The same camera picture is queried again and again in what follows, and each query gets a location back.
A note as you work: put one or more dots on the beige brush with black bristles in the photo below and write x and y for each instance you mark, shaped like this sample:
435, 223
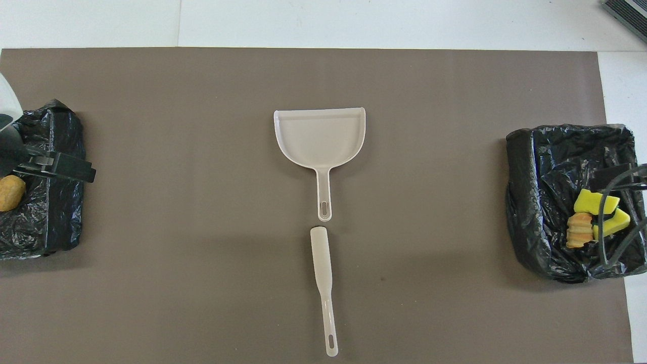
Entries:
320, 253

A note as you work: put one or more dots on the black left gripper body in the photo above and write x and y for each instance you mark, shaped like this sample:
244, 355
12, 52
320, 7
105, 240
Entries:
10, 149

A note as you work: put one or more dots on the brown table mat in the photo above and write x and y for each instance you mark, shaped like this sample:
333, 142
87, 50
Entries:
202, 151

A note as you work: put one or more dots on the bin lined with black bag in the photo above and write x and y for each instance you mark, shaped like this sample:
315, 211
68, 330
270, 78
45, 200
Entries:
55, 217
541, 202

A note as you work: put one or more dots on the notched yellow sponge piece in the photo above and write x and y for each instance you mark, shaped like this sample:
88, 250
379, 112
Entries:
614, 222

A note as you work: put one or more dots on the yellow sponge block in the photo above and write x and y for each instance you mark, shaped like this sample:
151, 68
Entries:
591, 201

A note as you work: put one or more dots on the brown sponge piece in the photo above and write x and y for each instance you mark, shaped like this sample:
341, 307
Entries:
10, 193

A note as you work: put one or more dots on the pale beige sponge chunk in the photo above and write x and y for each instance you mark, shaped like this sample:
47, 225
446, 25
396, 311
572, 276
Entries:
580, 230

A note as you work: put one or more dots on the dark grey ribbed device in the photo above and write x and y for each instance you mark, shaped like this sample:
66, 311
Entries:
629, 12

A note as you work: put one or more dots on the beige plastic dustpan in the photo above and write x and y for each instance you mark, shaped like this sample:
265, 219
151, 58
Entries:
319, 134

